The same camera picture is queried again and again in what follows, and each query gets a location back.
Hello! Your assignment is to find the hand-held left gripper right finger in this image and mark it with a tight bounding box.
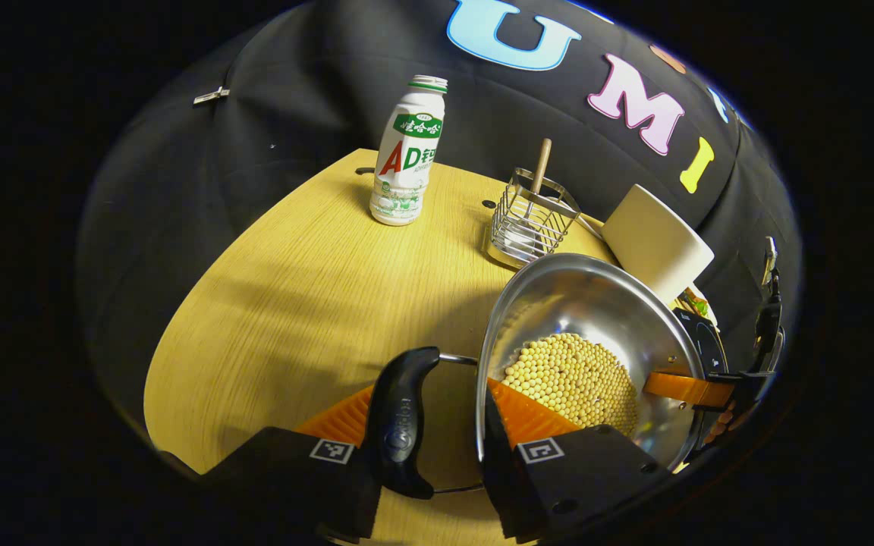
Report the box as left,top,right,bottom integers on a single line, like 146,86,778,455
480,378,669,543

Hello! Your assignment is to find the wire mesh utensil basket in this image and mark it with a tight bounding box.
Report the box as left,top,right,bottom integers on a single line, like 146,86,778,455
486,168,582,268

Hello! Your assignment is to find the black backdrop cloth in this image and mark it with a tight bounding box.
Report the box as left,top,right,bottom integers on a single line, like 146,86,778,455
77,0,802,425

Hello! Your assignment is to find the pile of yellow soybeans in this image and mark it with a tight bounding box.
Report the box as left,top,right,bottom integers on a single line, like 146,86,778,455
499,332,640,439

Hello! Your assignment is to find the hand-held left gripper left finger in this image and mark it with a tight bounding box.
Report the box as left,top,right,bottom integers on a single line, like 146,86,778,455
198,383,383,541

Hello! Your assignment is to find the wooden-handled spoon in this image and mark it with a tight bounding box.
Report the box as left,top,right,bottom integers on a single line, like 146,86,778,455
517,138,553,228

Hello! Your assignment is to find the steel pot with black handles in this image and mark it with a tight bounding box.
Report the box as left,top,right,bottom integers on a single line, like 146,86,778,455
365,253,711,500

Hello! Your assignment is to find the black induction cooktop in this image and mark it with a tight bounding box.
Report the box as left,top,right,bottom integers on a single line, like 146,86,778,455
672,307,730,376

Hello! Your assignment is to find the white drink bottle green label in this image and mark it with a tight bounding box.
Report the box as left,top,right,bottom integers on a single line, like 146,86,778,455
369,75,449,227

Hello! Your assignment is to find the white toaster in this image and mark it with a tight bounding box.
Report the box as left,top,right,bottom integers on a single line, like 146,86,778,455
602,184,715,306

